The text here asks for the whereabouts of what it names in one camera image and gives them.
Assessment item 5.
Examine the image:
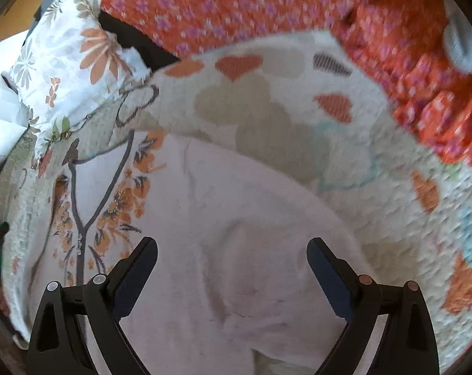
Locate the orange floral bed sheet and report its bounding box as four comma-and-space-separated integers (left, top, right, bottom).
99, 0, 472, 188

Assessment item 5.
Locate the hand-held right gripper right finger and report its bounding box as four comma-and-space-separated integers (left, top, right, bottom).
306, 237, 441, 375

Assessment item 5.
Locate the white plastic bag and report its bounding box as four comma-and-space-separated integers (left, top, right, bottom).
0, 68, 29, 165

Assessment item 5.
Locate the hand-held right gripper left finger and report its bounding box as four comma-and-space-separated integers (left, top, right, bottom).
27, 237, 158, 375

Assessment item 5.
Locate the heart patterned quilt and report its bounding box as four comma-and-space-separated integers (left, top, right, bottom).
0, 31, 472, 360

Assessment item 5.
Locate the grey rounded object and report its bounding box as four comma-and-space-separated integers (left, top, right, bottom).
442, 0, 472, 73

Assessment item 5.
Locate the white floral pillow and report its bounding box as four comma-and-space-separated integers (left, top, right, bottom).
9, 0, 151, 168

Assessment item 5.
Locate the pale pink floral garment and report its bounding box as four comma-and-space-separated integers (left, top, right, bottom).
29, 131, 381, 375

